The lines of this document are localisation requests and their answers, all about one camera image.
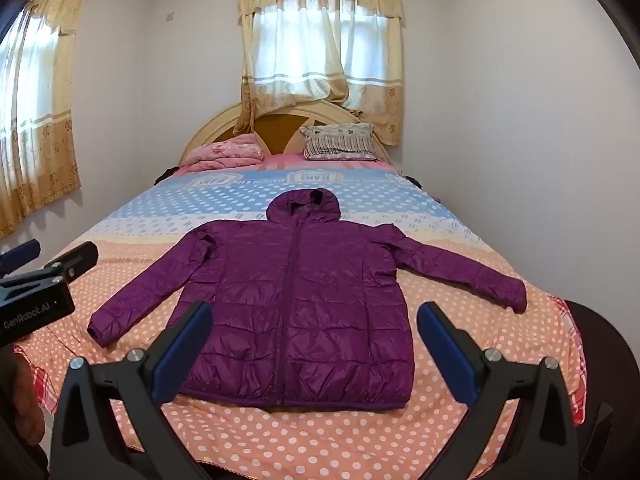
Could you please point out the bed with polka-dot sheet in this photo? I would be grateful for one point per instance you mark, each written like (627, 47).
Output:
(300, 440)

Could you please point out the wide beige floral curtain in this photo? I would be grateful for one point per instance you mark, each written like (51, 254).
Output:
(45, 160)

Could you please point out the striped pillow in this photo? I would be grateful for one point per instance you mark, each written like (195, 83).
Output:
(340, 142)

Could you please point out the round wooden headboard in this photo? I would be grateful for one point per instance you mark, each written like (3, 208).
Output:
(285, 130)

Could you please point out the pink folded blanket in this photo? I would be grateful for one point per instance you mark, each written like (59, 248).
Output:
(225, 152)

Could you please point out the dark wooden furniture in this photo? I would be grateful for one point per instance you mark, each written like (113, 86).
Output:
(610, 360)

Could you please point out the person's left hand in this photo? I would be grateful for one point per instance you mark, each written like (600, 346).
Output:
(30, 400)

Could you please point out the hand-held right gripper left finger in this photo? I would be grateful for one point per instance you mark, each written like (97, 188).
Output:
(185, 355)

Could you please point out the purple puffer jacket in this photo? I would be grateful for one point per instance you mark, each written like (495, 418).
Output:
(325, 285)

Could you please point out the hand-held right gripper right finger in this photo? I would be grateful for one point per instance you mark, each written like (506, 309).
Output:
(445, 355)

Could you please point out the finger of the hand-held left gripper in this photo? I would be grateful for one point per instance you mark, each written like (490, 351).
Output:
(77, 260)
(20, 255)

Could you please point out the red plaid sheet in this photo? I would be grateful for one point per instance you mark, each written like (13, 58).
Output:
(575, 390)

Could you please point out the dark cloth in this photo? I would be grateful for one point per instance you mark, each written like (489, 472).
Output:
(167, 175)
(414, 182)

